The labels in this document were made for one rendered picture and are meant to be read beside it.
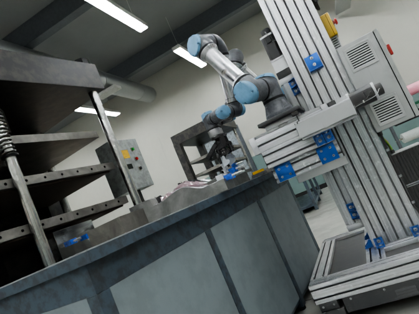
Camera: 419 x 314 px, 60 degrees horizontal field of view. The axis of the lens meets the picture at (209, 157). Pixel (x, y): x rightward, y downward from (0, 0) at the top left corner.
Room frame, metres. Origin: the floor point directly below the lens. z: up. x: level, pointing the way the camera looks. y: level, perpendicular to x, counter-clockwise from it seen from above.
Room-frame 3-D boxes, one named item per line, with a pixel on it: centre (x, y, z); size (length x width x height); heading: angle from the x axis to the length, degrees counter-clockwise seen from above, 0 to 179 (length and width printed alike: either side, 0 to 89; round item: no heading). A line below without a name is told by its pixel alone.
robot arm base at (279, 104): (1.89, -0.43, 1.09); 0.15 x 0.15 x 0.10
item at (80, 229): (2.15, 1.07, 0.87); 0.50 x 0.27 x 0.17; 62
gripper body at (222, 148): (2.08, -0.09, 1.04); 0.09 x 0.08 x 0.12; 62
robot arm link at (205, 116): (2.08, -0.09, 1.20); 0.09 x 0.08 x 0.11; 40
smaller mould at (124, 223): (1.54, 0.47, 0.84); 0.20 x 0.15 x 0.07; 62
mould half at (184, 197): (1.90, 0.20, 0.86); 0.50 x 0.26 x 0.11; 79
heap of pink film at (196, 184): (1.91, 0.20, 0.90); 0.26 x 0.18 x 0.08; 79
